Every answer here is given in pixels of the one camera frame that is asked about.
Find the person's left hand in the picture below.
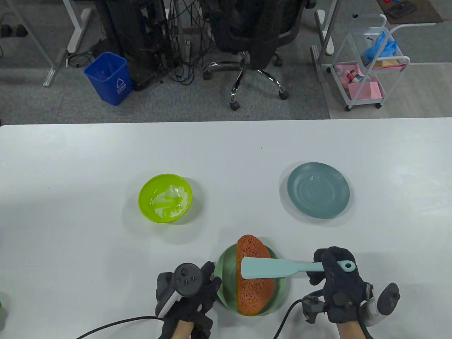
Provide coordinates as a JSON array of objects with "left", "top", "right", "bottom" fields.
[{"left": 155, "top": 261, "right": 223, "bottom": 339}]

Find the black left glove cable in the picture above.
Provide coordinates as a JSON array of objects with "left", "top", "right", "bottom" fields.
[{"left": 74, "top": 315, "right": 165, "bottom": 339}]

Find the person's right hand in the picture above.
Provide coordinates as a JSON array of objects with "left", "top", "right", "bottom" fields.
[{"left": 307, "top": 246, "right": 373, "bottom": 323}]

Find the black power strip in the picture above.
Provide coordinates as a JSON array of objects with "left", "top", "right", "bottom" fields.
[{"left": 0, "top": 23, "right": 29, "bottom": 37}]

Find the black computer tower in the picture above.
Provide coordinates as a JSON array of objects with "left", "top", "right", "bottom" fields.
[{"left": 95, "top": 0, "right": 166, "bottom": 91}]

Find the bundle of black cables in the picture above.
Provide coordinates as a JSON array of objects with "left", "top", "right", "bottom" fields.
[{"left": 155, "top": 0, "right": 216, "bottom": 86}]

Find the black left hand controller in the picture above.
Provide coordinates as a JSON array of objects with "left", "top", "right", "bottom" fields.
[{"left": 155, "top": 263, "right": 204, "bottom": 316}]

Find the person's left forearm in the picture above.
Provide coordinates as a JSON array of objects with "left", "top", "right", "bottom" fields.
[{"left": 171, "top": 320, "right": 195, "bottom": 339}]

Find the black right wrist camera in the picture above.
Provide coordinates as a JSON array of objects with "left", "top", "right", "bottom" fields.
[{"left": 301, "top": 296, "right": 325, "bottom": 323}]

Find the black hand controller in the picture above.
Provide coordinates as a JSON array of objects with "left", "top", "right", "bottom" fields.
[
  {"left": 365, "top": 282, "right": 400, "bottom": 325},
  {"left": 155, "top": 263, "right": 204, "bottom": 316}
]

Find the person's right forearm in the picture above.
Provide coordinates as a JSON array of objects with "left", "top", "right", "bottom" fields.
[{"left": 335, "top": 320, "right": 364, "bottom": 339}]

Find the pink box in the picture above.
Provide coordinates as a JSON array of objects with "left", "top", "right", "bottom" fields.
[{"left": 348, "top": 81, "right": 382, "bottom": 101}]

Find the blue trash bin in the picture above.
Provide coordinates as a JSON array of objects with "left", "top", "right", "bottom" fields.
[{"left": 84, "top": 52, "right": 133, "bottom": 106}]

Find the blue-grey plate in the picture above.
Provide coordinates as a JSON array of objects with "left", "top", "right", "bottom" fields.
[{"left": 287, "top": 162, "right": 351, "bottom": 219}]

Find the black device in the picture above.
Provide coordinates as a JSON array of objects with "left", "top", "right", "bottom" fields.
[{"left": 385, "top": 2, "right": 416, "bottom": 19}]

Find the white desk leg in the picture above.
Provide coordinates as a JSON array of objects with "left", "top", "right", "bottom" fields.
[
  {"left": 67, "top": 0, "right": 93, "bottom": 54},
  {"left": 315, "top": 0, "right": 336, "bottom": 56}
]

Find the light teal dessert spatula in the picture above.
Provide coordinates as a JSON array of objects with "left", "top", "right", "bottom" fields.
[{"left": 241, "top": 257, "right": 356, "bottom": 279}]

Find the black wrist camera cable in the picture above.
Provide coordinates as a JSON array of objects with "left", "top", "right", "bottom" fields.
[{"left": 272, "top": 299, "right": 305, "bottom": 339}]

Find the white salad dressing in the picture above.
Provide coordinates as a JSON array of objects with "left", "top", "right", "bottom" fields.
[{"left": 151, "top": 184, "right": 188, "bottom": 217}]

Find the brown side table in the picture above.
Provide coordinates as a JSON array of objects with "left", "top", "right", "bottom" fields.
[{"left": 375, "top": 0, "right": 444, "bottom": 25}]

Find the white rolling cart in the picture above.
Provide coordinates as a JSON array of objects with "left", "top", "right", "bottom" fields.
[{"left": 330, "top": 14, "right": 411, "bottom": 112}]

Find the light green plate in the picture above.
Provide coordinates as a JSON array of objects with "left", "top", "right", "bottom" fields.
[{"left": 215, "top": 243, "right": 287, "bottom": 316}]

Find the blue plastic bag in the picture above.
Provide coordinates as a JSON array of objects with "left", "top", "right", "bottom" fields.
[{"left": 363, "top": 31, "right": 398, "bottom": 66}]

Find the black office chair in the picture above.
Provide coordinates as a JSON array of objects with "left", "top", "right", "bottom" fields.
[{"left": 203, "top": 0, "right": 316, "bottom": 111}]

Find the black right hand controller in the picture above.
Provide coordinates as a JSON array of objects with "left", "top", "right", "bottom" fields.
[{"left": 365, "top": 282, "right": 400, "bottom": 325}]

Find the aluminium frame leg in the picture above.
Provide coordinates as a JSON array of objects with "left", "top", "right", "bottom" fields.
[{"left": 11, "top": 0, "right": 67, "bottom": 88}]

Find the lime green plastic bowl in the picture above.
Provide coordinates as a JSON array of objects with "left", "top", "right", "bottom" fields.
[{"left": 138, "top": 173, "right": 193, "bottom": 223}]

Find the orange-brown bread slice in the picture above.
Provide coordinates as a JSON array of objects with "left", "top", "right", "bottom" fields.
[{"left": 236, "top": 234, "right": 276, "bottom": 316}]

